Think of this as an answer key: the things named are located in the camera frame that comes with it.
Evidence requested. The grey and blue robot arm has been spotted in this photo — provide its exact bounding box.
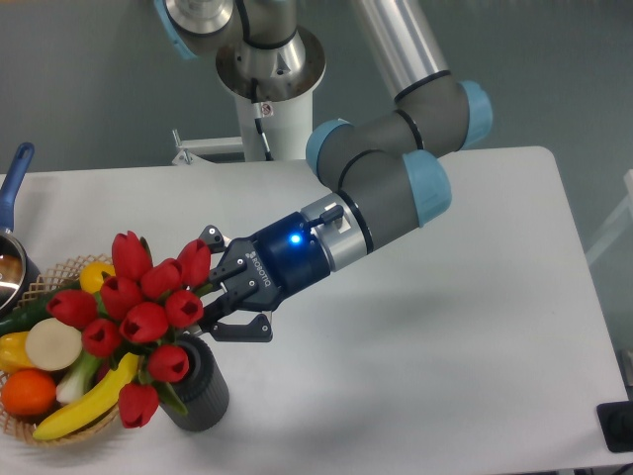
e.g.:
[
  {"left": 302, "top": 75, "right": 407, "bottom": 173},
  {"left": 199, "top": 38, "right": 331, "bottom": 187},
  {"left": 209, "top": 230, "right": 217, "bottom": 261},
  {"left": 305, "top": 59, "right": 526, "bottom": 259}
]
[{"left": 154, "top": 1, "right": 493, "bottom": 342}]

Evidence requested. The green bok choy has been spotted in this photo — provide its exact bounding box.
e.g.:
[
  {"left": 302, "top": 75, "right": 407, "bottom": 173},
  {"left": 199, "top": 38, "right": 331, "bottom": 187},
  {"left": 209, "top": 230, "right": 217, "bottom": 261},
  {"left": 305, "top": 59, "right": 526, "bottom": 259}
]
[{"left": 56, "top": 351, "right": 103, "bottom": 406}]

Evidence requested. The orange fruit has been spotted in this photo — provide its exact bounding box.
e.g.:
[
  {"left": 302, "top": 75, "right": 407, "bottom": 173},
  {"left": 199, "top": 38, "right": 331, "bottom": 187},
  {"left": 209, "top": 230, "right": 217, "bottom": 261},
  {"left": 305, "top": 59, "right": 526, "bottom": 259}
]
[{"left": 1, "top": 369, "right": 56, "bottom": 416}]

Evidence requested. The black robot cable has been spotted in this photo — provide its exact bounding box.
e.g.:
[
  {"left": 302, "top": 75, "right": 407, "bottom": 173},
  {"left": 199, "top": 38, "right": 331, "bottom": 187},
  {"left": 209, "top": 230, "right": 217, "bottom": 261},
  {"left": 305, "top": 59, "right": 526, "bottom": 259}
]
[{"left": 249, "top": 77, "right": 275, "bottom": 162}]

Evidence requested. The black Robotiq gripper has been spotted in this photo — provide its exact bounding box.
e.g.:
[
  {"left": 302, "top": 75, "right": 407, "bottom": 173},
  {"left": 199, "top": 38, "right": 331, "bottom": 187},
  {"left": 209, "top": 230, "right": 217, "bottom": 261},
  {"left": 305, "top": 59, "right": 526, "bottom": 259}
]
[{"left": 190, "top": 212, "right": 330, "bottom": 342}]

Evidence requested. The red fruit in basket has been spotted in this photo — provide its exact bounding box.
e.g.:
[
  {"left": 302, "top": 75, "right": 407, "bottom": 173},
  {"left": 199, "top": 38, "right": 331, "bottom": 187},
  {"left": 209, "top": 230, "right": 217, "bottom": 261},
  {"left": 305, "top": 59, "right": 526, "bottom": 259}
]
[{"left": 95, "top": 362, "right": 110, "bottom": 384}]

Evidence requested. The dark grey ribbed vase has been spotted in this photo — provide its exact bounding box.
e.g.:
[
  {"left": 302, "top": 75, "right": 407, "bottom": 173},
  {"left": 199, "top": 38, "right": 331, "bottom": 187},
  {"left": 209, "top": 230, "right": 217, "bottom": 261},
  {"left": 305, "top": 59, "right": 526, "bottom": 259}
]
[{"left": 161, "top": 333, "right": 229, "bottom": 431}]

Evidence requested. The beige round disc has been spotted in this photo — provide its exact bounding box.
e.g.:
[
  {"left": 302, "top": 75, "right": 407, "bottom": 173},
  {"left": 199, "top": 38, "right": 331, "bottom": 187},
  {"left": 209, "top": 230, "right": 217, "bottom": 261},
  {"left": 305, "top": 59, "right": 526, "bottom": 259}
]
[{"left": 25, "top": 318, "right": 82, "bottom": 371}]

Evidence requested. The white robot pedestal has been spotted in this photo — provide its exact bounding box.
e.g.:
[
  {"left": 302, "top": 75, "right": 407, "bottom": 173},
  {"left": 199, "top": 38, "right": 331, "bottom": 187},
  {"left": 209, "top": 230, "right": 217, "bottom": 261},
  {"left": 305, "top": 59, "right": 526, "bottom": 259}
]
[{"left": 173, "top": 26, "right": 325, "bottom": 163}]

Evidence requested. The black device at table edge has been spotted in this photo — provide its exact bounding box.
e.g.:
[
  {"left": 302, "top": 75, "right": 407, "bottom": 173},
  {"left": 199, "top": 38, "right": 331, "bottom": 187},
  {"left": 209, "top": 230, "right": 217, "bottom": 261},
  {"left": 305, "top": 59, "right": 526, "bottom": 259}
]
[{"left": 596, "top": 401, "right": 633, "bottom": 453}]

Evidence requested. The woven wicker basket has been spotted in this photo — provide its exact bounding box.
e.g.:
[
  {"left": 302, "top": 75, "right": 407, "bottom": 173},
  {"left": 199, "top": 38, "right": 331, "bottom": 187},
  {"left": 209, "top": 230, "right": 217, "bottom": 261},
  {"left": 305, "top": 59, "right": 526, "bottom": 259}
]
[{"left": 1, "top": 254, "right": 119, "bottom": 447}]

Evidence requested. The yellow lemon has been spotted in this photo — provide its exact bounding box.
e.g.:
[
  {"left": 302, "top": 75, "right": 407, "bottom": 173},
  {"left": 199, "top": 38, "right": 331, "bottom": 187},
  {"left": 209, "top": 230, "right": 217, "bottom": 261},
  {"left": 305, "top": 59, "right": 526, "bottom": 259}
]
[{"left": 79, "top": 261, "right": 116, "bottom": 294}]

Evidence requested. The blue handled saucepan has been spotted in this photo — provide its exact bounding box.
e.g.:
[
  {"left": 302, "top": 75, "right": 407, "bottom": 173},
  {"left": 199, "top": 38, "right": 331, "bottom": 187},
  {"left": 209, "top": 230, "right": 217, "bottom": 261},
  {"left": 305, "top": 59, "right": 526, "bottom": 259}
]
[{"left": 1, "top": 142, "right": 40, "bottom": 318}]

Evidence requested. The yellow bell pepper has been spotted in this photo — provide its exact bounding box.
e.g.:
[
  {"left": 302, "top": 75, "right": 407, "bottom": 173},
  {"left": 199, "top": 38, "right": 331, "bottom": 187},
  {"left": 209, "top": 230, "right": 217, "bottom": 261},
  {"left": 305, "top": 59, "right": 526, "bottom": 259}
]
[{"left": 0, "top": 332, "right": 35, "bottom": 374}]

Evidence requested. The red tulip bouquet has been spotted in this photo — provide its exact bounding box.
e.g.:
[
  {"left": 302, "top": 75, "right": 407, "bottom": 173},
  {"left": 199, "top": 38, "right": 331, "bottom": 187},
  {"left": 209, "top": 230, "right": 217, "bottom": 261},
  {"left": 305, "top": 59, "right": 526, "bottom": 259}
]
[{"left": 46, "top": 231, "right": 212, "bottom": 428}]

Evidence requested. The yellow banana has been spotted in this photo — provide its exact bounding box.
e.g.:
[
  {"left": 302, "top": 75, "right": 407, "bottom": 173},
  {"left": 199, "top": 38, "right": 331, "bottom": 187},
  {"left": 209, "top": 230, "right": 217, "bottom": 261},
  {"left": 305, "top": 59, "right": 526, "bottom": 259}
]
[{"left": 33, "top": 353, "right": 139, "bottom": 441}]

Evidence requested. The green cucumber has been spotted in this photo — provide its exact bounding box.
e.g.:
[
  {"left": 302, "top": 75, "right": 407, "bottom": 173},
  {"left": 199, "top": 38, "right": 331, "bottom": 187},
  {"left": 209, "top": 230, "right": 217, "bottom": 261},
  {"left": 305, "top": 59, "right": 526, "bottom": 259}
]
[{"left": 1, "top": 280, "right": 80, "bottom": 336}]

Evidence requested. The white frame at right edge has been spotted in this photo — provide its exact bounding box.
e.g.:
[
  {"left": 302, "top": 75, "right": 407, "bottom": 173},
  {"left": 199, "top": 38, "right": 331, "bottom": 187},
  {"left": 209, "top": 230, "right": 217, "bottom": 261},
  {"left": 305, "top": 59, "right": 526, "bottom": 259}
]
[{"left": 585, "top": 169, "right": 632, "bottom": 266}]

